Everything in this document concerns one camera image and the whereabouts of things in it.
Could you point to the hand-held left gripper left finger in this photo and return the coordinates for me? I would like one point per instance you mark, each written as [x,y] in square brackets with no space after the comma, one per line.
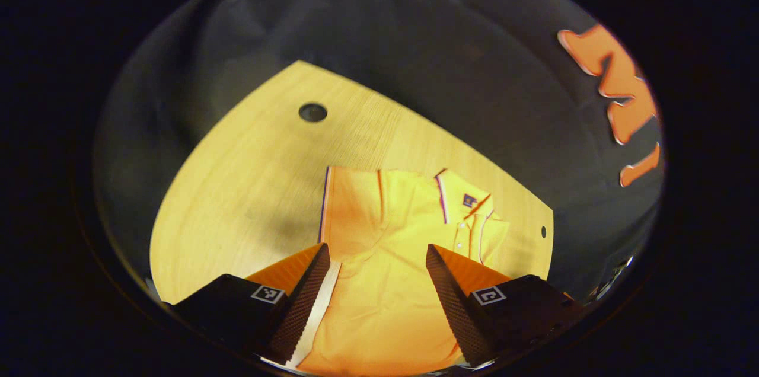
[305,300]

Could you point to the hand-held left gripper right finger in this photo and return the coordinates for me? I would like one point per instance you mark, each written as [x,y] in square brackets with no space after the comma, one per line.
[453,306]

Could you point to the orange T-shirt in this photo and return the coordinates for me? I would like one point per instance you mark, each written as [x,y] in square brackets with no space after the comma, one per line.
[385,282]

